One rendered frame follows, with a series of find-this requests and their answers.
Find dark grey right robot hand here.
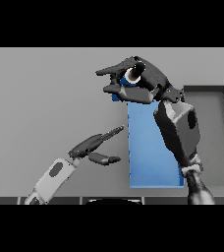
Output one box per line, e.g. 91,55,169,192
94,55,186,105

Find blue bin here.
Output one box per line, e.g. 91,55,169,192
127,86,186,189

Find blue pipe with dark end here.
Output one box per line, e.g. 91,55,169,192
111,61,147,102

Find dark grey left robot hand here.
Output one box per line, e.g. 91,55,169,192
68,124,125,166

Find dark grey bin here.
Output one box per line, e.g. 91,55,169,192
181,85,224,189

